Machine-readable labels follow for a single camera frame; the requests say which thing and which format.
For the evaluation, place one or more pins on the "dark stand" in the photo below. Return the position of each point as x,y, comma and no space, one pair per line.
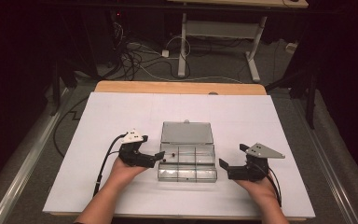
56,87
310,99

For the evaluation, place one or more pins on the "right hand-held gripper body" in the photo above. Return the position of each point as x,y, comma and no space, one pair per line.
258,168

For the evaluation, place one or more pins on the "white power adapter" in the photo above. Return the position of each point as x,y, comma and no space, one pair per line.
165,53

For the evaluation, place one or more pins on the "white sheet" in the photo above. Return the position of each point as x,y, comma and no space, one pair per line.
105,109

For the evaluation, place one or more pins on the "dark device with red light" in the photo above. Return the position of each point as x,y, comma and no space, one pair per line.
118,14

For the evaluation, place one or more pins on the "wooden table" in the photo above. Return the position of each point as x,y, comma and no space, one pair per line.
167,87

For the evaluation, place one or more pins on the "white power strip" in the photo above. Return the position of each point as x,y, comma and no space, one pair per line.
291,47

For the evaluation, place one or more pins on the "metal floor rail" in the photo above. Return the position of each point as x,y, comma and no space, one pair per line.
28,158
326,161

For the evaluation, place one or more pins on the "clear plastic compartment box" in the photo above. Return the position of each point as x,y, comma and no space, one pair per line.
187,133

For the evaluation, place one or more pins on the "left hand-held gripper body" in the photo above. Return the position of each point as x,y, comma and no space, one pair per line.
133,154

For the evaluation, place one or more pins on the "person's right hand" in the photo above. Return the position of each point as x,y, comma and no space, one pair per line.
261,189

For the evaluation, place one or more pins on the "person's left hand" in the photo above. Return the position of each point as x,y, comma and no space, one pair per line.
122,172

